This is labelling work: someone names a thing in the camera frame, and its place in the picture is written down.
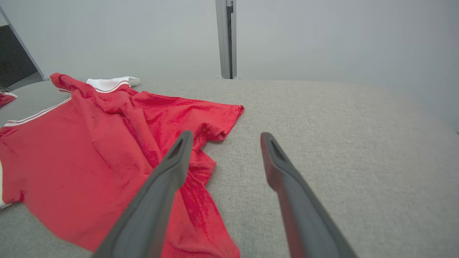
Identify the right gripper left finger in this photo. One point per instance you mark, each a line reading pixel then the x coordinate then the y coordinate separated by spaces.
pixel 150 215

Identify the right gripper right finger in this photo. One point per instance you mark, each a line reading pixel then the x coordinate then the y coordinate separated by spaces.
pixel 304 215

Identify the red jersey with number 23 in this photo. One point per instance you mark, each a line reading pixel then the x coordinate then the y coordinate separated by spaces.
pixel 71 154

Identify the red shorts with white trim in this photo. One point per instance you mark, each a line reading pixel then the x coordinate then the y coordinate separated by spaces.
pixel 5 98

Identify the grey aluminium partition post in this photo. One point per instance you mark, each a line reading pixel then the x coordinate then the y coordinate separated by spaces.
pixel 224 36

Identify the dark panel with grey frame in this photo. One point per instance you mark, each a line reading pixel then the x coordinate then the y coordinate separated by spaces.
pixel 14 57

